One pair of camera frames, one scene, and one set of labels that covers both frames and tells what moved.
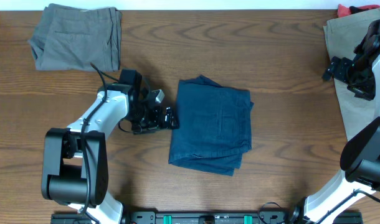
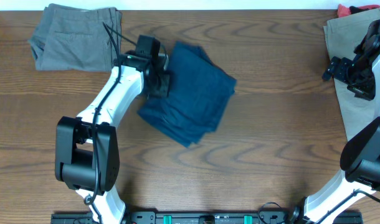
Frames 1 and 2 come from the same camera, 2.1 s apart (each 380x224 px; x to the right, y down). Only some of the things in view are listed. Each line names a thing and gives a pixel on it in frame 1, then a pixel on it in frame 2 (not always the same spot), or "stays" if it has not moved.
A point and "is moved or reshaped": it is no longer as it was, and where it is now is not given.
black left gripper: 157,123 → 165,91
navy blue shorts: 212,126 is moved or reshaped
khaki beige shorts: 343,38 stays
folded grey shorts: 70,38 stays
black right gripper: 365,92 stays
